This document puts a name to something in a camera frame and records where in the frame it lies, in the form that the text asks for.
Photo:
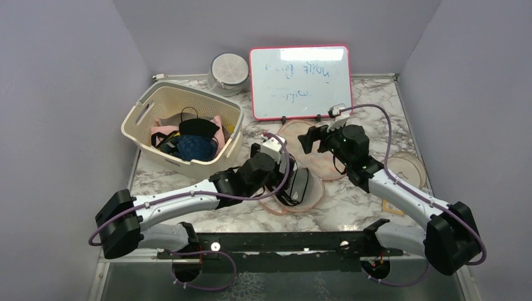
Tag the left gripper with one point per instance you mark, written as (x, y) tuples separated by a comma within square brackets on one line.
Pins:
[(273, 179)]

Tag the round white disc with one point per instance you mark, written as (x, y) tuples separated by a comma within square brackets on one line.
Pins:
[(409, 168)]

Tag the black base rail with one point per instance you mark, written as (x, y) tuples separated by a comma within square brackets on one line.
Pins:
[(193, 253)]

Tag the pink framed whiteboard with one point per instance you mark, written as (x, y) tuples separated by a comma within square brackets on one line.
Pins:
[(299, 82)]

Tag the black bra in basket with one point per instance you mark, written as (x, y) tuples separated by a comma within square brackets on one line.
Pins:
[(197, 126)]

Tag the floral mesh laundry bag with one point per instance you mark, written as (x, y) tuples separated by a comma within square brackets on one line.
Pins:
[(320, 165)]

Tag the small yellow notepad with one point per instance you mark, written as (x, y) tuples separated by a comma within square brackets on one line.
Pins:
[(390, 208)]

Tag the blue lace garment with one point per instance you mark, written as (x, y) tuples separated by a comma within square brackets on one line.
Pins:
[(192, 147)]

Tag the black bra from bag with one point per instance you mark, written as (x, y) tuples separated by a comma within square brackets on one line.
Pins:
[(293, 192)]

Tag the cream plastic laundry basket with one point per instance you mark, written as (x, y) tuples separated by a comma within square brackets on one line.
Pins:
[(165, 99)]

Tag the white round mesh container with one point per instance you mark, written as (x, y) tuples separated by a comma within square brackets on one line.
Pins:
[(227, 74)]

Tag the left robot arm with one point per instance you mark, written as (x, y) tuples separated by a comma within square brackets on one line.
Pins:
[(126, 222)]

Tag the pink garment in basket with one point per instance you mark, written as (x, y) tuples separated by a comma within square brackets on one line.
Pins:
[(169, 126)]

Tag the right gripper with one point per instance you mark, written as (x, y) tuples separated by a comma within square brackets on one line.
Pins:
[(314, 133)]

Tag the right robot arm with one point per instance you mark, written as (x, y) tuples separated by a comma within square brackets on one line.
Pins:
[(446, 235)]

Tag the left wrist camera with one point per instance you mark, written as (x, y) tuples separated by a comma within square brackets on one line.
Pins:
[(272, 145)]

